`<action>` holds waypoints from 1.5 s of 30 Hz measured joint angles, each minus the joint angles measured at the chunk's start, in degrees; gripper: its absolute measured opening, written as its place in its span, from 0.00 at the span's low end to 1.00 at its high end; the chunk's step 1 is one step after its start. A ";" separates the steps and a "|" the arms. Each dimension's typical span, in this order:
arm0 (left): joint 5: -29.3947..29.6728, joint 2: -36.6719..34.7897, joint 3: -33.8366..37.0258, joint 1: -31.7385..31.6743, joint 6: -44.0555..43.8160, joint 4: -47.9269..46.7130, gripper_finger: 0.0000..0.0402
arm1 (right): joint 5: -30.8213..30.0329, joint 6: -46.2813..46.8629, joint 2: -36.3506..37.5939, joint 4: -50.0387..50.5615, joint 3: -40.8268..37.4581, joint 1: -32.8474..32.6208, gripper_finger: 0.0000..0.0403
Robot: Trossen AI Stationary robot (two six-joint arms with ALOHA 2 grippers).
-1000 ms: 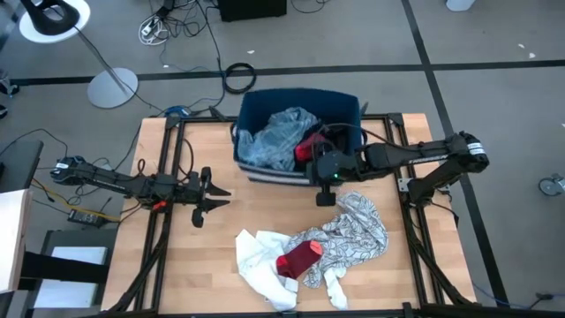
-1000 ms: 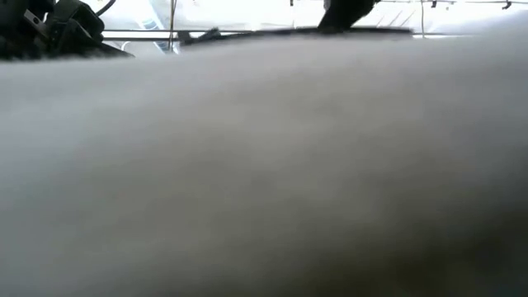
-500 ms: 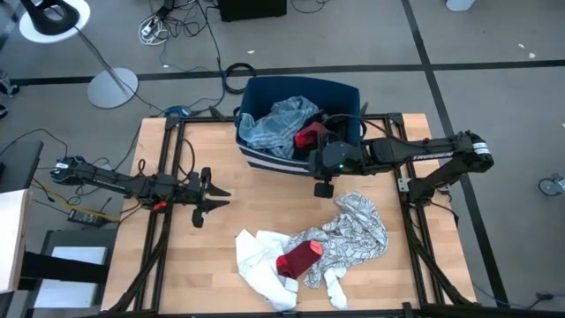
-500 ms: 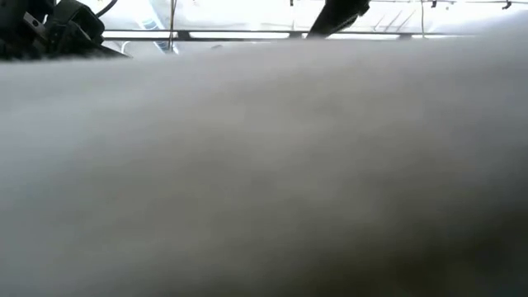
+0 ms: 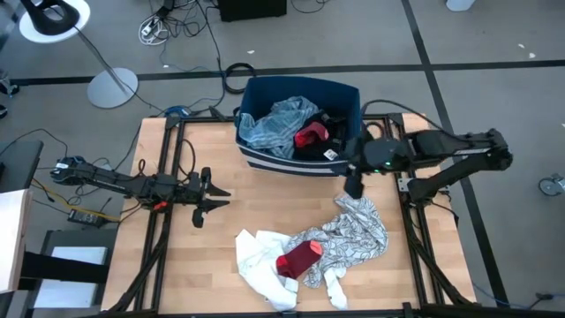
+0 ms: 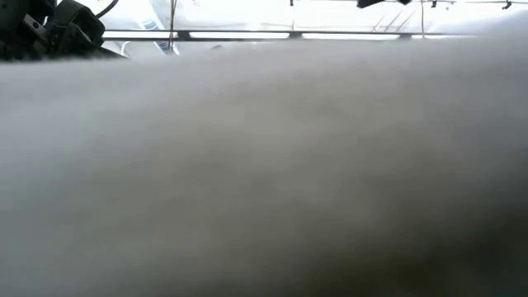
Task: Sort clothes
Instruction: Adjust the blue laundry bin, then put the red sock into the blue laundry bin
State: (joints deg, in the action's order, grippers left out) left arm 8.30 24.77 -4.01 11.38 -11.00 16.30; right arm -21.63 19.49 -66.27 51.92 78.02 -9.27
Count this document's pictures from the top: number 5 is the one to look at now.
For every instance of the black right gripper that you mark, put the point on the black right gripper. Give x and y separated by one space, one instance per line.
375 154

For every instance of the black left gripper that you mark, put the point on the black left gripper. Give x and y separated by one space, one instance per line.
196 190

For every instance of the white leaf print cloth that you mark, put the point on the white leaf print cloth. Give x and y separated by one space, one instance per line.
353 234

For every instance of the black garment with tag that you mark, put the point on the black garment with tag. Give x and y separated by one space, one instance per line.
315 152

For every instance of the bright red sock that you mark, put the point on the bright red sock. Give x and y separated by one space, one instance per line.
311 134

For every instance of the white shirt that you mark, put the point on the white shirt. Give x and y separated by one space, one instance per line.
260 269

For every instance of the blue denim garment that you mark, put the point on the blue denim garment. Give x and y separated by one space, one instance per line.
273 128

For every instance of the dark red sock orange toe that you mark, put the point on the dark red sock orange toe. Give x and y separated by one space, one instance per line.
298 260

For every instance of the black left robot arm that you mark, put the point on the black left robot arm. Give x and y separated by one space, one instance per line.
110 180

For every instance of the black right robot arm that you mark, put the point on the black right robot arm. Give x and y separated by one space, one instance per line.
463 148

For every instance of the small red clip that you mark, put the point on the small red clip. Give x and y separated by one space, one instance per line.
160 206

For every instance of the navy white striped fabric basket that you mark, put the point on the navy white striped fabric basket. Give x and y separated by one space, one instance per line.
265 165

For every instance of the black power adapter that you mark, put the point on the black power adapter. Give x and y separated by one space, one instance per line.
86 217

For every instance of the grey equipment cart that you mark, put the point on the grey equipment cart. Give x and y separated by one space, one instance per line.
79 255

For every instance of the white round stand table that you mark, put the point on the white round stand table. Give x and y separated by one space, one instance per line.
112 88

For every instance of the black box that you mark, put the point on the black box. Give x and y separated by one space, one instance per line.
251 9

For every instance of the grey caster wheel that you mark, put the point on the grey caster wheel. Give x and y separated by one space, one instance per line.
549 185

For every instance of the black desk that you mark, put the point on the black desk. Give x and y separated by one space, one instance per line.
17 165

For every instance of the light wooden board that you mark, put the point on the light wooden board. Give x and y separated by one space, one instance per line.
13 238

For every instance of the white round object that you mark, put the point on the white round object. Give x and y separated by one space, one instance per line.
461 4

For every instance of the dark wheeled chair base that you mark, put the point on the dark wheeled chair base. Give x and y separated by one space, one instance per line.
9 88

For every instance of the grey metal mounting bracket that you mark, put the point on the grey metal mounting bracket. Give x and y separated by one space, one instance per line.
402 184

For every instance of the black aluminium table frame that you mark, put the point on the black aluminium table frame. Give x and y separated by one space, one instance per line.
198 119

